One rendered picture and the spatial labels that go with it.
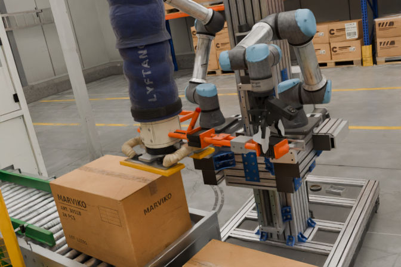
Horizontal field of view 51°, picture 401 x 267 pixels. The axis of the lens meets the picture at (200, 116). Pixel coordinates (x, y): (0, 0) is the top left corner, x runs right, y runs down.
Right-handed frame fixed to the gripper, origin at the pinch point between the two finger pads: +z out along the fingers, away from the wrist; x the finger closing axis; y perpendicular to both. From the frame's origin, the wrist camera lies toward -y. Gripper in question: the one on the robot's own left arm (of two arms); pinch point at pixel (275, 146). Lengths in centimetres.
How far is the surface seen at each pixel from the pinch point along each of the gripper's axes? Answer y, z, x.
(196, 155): 45.5, 11.3, -3.7
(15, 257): 138, 59, 54
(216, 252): 51, 66, -10
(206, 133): 31.3, -2.1, 1.5
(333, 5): 386, 3, -797
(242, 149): 11.9, 1.4, 3.8
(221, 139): 22.1, -1.4, 3.1
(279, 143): -3.7, -2.2, 2.5
